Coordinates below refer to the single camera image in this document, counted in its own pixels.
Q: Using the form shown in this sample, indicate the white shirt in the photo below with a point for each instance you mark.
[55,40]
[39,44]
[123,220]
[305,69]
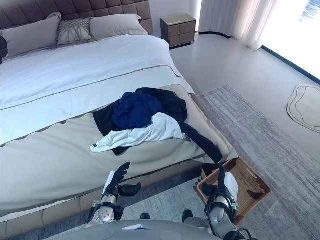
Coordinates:
[150,132]

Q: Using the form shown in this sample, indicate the dark bedside object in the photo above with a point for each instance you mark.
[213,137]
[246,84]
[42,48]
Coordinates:
[3,48]

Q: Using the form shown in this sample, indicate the plain beige pillow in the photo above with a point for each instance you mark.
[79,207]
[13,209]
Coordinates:
[27,35]
[115,26]

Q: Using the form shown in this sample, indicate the bed with beige cover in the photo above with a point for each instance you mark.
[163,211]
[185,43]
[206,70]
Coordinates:
[50,160]

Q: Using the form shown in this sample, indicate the silver robot right leg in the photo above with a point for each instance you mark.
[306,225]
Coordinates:
[188,217]

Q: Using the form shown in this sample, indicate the black garment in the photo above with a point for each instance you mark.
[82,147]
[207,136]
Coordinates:
[175,102]

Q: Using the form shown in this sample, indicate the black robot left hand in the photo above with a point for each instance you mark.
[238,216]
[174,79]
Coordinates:
[112,185]

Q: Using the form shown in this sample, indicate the brown wooden nightstand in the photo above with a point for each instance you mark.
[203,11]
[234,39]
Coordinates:
[178,31]

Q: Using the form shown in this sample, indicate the grey striped rug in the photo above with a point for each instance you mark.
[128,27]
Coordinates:
[262,140]

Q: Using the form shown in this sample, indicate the brown tufted headboard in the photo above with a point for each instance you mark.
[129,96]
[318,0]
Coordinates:
[87,7]

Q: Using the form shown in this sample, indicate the white duvet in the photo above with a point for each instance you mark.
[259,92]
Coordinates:
[75,70]

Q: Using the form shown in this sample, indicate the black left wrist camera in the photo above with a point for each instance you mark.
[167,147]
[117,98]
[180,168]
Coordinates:
[119,213]

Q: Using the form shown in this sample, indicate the grey robot torso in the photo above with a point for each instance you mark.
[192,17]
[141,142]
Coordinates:
[112,231]

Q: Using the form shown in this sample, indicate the small oval beige mat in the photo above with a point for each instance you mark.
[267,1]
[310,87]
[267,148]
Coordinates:
[306,107]

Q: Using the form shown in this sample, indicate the dark window floor track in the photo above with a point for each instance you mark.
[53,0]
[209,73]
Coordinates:
[295,63]

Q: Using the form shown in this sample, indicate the white sheer curtain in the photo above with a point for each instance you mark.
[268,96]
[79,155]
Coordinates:
[237,17]

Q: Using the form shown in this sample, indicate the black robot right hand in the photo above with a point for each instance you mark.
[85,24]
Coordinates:
[230,185]

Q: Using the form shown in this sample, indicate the dark blue garment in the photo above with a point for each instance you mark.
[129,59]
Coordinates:
[135,110]

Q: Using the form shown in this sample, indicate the woven wicker basket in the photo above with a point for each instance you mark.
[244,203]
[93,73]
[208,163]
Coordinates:
[252,185]

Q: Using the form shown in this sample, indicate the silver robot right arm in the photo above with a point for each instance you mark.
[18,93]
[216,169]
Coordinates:
[220,212]

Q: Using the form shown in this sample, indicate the patterned grey cushion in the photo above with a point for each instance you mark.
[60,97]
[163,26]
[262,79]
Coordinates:
[73,31]

